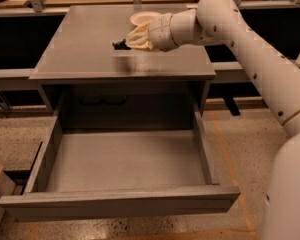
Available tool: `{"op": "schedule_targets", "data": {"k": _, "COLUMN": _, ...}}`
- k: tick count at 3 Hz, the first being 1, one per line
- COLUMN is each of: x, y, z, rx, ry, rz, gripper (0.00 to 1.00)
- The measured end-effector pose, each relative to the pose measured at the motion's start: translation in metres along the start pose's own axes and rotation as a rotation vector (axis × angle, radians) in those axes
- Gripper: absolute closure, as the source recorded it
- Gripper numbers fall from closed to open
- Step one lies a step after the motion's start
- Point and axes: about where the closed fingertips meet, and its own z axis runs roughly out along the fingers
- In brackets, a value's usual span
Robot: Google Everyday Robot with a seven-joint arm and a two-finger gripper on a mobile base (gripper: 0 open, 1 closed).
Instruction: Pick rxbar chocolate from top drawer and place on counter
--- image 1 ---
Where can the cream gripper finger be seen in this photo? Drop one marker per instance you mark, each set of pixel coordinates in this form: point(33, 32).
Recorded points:
point(139, 33)
point(139, 42)

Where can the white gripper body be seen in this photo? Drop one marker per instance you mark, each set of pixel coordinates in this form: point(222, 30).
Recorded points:
point(160, 31)

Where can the grey long bench rail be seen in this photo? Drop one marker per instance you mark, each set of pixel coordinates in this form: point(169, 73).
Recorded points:
point(25, 34)

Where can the grey open top drawer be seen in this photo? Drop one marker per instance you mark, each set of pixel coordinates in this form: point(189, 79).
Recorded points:
point(122, 174)

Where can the white ceramic bowl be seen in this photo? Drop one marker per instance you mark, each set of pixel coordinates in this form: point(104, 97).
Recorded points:
point(141, 17)

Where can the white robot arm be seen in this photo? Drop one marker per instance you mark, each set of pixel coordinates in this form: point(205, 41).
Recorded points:
point(275, 77)

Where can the black rxbar chocolate wrapper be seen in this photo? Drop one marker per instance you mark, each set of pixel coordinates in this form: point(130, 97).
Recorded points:
point(120, 45)

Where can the grey cabinet with counter top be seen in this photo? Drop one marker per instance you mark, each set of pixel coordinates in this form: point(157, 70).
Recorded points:
point(119, 89)

